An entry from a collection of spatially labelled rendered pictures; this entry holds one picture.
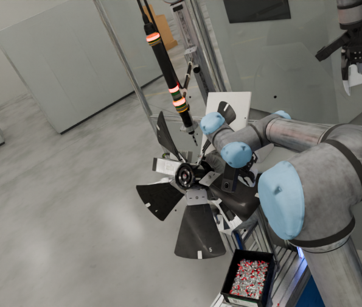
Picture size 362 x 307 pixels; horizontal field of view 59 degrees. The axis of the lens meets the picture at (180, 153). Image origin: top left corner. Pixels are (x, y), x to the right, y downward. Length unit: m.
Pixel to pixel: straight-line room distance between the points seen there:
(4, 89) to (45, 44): 6.85
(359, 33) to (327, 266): 0.68
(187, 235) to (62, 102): 5.42
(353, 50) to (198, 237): 0.91
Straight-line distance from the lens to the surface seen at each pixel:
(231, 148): 0.88
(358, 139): 0.59
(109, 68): 6.76
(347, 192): 0.56
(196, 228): 1.42
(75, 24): 6.59
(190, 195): 1.43
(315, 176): 0.53
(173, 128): 2.60
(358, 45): 1.06
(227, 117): 1.30
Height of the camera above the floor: 1.99
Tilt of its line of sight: 30 degrees down
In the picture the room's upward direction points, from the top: 24 degrees counter-clockwise
